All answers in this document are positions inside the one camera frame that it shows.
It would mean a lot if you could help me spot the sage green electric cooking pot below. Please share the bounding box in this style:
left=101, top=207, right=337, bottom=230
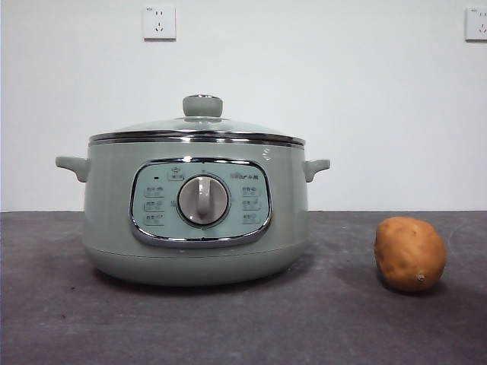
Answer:
left=55, top=139, right=331, bottom=287

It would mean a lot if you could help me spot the brown potato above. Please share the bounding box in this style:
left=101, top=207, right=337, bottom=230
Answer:
left=374, top=216, right=447, bottom=294

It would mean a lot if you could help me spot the glass lid with green knob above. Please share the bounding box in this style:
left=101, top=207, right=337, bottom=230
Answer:
left=89, top=94, right=306, bottom=148

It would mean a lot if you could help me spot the white wall socket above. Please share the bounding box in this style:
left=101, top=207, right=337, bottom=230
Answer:
left=142, top=5, right=177, bottom=43
left=464, top=7, right=487, bottom=43

